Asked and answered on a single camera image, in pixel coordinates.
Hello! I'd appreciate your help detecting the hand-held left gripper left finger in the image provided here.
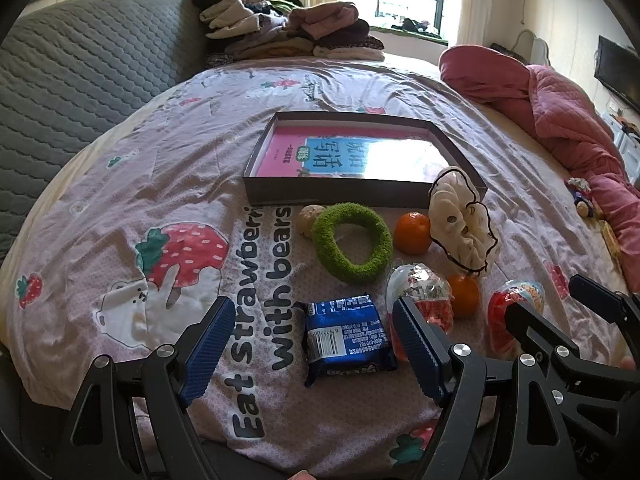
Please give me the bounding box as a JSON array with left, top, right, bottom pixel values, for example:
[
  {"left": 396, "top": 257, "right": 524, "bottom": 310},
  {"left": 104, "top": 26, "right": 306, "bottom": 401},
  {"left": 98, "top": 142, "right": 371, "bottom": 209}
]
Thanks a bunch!
[{"left": 55, "top": 296, "right": 237, "bottom": 480}]

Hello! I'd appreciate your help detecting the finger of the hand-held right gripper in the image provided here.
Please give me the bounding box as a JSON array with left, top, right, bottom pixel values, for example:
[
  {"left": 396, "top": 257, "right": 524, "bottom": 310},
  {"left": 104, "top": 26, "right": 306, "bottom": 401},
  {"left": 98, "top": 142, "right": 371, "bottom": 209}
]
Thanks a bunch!
[
  {"left": 569, "top": 274, "right": 640, "bottom": 332},
  {"left": 504, "top": 301, "right": 583, "bottom": 377}
]

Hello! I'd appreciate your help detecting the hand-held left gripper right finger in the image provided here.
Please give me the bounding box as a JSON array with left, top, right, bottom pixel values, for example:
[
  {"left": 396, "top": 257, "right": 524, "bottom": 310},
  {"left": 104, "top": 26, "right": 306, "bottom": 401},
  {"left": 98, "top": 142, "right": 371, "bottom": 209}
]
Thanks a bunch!
[{"left": 391, "top": 296, "right": 581, "bottom": 480}]

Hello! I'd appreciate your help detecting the toy egg with blue top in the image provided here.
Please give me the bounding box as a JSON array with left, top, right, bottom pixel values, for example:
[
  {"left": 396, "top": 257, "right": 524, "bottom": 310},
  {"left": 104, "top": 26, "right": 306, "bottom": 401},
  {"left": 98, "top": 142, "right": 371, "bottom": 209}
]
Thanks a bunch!
[{"left": 487, "top": 280, "right": 547, "bottom": 356}]

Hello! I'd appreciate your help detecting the red toy egg clear wrapper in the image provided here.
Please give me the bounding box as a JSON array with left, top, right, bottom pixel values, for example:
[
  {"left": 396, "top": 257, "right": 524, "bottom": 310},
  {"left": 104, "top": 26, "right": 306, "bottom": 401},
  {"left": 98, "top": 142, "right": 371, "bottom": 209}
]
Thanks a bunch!
[{"left": 385, "top": 261, "right": 455, "bottom": 361}]

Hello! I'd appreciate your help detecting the orange mandarin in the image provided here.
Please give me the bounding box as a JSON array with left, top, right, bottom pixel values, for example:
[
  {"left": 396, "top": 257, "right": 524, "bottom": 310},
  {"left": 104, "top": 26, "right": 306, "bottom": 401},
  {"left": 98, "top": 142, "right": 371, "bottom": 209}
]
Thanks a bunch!
[
  {"left": 446, "top": 273, "right": 481, "bottom": 319},
  {"left": 393, "top": 211, "right": 432, "bottom": 254}
]

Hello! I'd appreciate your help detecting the blue cookie packet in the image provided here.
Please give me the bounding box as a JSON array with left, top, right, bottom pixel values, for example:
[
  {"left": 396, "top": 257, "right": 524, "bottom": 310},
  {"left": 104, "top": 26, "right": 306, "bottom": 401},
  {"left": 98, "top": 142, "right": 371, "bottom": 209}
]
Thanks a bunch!
[{"left": 303, "top": 294, "right": 398, "bottom": 388}]

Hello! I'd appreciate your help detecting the cream scrunchie with black trim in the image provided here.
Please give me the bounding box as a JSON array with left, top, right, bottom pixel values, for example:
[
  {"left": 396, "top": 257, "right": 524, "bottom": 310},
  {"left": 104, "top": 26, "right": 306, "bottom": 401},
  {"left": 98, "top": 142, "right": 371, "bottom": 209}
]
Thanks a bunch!
[{"left": 428, "top": 166, "right": 499, "bottom": 277}]

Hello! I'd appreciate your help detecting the green fuzzy scrunchie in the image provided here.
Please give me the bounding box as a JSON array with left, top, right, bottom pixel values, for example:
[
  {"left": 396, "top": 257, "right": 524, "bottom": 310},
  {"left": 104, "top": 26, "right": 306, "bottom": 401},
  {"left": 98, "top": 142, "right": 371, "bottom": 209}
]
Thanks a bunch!
[{"left": 311, "top": 202, "right": 394, "bottom": 284}]

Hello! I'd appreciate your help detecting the walnut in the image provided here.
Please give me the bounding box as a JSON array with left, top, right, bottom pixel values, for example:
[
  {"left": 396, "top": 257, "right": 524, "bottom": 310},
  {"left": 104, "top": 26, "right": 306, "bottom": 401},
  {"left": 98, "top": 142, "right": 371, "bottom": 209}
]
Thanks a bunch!
[{"left": 298, "top": 204, "right": 326, "bottom": 237}]

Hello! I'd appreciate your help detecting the shallow box with pink bottom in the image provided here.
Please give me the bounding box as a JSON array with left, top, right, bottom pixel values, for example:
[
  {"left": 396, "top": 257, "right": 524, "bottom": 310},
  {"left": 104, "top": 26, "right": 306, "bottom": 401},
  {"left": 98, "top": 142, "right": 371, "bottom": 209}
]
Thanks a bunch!
[{"left": 242, "top": 111, "right": 488, "bottom": 209}]

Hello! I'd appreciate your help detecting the small toy on bed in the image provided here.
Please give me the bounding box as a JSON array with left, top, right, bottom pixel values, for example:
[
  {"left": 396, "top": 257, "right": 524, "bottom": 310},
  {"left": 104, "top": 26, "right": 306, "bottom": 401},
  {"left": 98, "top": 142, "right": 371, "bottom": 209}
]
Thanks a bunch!
[{"left": 572, "top": 192, "right": 597, "bottom": 218}]

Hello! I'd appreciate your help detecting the white drawer cabinet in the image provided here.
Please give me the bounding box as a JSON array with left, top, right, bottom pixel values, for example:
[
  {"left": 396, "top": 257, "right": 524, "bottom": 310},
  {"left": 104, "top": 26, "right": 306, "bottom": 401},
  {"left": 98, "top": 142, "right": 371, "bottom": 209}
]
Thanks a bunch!
[{"left": 602, "top": 110, "right": 640, "bottom": 186}]

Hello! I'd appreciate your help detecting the pink quilted blanket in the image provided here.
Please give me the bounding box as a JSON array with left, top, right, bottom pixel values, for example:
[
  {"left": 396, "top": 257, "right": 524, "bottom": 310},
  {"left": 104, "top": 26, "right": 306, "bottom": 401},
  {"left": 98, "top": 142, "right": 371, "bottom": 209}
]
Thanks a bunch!
[{"left": 438, "top": 45, "right": 640, "bottom": 281}]

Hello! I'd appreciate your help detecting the cluttered dressing table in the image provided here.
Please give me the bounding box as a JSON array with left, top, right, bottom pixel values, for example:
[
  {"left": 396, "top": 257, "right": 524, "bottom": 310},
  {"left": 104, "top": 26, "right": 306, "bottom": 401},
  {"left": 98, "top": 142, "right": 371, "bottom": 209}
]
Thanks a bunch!
[{"left": 490, "top": 42, "right": 526, "bottom": 61}]

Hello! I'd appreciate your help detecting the grey quilted headboard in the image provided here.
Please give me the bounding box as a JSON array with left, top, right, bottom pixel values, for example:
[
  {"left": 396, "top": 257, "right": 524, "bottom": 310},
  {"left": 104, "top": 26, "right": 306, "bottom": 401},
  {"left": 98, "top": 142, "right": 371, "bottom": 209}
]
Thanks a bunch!
[{"left": 0, "top": 0, "right": 211, "bottom": 261}]

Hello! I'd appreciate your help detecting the green windowsill cushion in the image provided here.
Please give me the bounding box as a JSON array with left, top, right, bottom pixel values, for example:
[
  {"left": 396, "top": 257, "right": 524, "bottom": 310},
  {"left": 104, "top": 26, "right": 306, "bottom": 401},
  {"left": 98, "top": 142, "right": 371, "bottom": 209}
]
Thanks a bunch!
[{"left": 370, "top": 25, "right": 451, "bottom": 43}]

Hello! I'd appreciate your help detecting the dark clothes heap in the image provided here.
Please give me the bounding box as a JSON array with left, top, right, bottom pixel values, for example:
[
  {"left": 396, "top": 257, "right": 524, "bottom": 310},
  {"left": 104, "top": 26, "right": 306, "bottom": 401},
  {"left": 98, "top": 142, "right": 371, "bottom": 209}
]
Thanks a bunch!
[{"left": 400, "top": 17, "right": 441, "bottom": 36}]

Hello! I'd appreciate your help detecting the pile of folded clothes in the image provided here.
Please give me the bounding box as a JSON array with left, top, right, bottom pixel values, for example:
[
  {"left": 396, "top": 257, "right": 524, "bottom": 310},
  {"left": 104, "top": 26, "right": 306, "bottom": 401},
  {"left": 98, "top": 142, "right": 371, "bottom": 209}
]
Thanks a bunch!
[{"left": 191, "top": 0, "right": 386, "bottom": 63}]

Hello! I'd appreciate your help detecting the black wall television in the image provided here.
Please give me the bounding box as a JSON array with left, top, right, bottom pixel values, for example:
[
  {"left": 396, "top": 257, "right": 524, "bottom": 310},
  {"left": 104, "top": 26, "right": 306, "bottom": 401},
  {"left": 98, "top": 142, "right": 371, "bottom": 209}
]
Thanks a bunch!
[{"left": 595, "top": 35, "right": 640, "bottom": 111}]

